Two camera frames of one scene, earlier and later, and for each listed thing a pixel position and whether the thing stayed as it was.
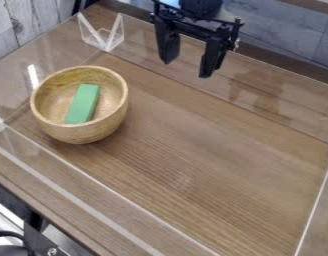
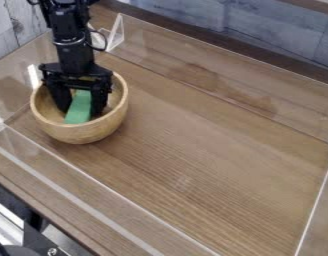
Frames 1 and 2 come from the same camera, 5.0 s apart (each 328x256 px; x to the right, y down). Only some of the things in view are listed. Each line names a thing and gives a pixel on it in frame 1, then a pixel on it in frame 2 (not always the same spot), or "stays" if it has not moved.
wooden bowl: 49,99 stays
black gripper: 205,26 → 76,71
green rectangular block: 82,104 stays
